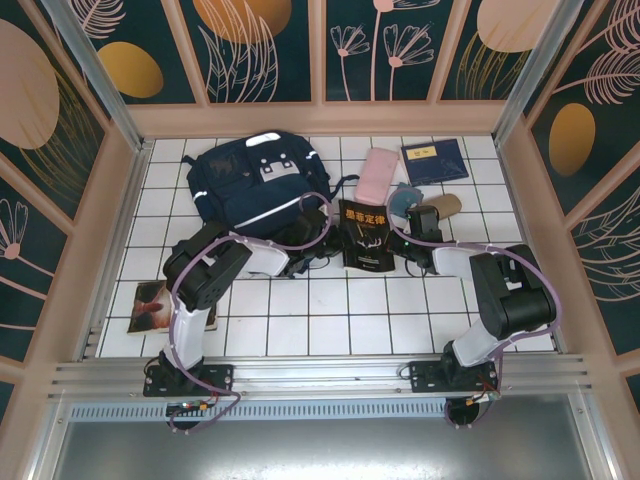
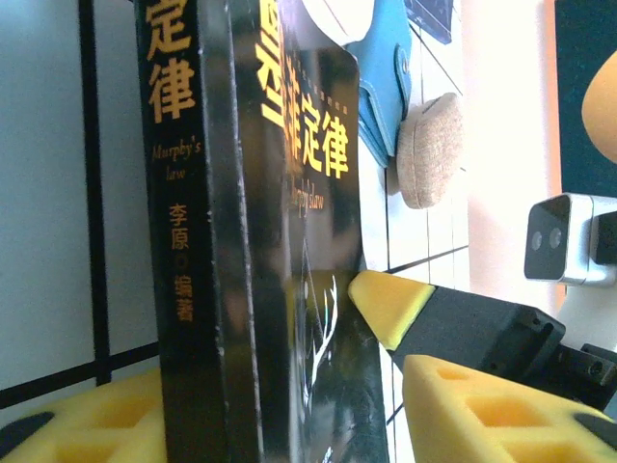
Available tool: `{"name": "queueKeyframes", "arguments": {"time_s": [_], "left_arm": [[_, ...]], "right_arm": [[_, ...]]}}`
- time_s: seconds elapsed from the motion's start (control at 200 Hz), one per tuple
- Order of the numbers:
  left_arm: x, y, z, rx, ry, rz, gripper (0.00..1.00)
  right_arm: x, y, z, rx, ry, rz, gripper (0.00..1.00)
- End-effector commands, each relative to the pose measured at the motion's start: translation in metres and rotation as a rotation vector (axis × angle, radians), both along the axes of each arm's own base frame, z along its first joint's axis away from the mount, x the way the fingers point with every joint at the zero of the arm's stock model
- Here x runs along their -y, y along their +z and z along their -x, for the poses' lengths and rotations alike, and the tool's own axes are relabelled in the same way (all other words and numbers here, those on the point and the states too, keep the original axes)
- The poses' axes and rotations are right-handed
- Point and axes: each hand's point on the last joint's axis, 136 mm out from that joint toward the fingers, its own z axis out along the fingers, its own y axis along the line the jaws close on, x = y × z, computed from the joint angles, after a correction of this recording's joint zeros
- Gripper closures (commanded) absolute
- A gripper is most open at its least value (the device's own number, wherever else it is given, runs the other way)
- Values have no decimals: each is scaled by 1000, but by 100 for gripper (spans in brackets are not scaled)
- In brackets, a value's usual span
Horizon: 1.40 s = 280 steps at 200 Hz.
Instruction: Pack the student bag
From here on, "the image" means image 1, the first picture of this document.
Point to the navy blue school backpack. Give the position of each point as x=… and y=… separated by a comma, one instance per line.
x=240, y=175

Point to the wide aluminium base rail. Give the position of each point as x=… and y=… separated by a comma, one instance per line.
x=320, y=372

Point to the perforated metal strip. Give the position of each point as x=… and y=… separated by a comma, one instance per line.
x=320, y=411

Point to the brown glasses case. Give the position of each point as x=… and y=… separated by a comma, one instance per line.
x=450, y=205

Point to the aluminium floor edge rail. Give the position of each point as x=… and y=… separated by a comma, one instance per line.
x=129, y=210
x=518, y=210

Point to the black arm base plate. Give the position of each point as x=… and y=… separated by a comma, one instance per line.
x=220, y=377
x=422, y=375

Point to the aluminium corner post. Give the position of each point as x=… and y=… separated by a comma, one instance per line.
x=100, y=75
x=540, y=65

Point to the navy book with flower drawing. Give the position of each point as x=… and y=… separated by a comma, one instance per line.
x=440, y=167

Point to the black book with orange title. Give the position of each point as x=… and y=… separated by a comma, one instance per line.
x=367, y=235

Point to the pink pencil case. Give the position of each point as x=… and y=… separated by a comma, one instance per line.
x=377, y=175

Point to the small green circuit board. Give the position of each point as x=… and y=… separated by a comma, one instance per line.
x=187, y=407

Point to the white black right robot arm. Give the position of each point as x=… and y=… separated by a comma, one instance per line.
x=515, y=300

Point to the brown paperback book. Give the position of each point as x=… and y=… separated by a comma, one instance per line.
x=150, y=307

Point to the grey metal sheet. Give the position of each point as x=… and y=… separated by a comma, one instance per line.
x=320, y=450

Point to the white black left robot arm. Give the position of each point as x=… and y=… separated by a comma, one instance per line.
x=210, y=270

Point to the teal wallet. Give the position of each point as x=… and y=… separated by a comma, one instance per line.
x=400, y=200

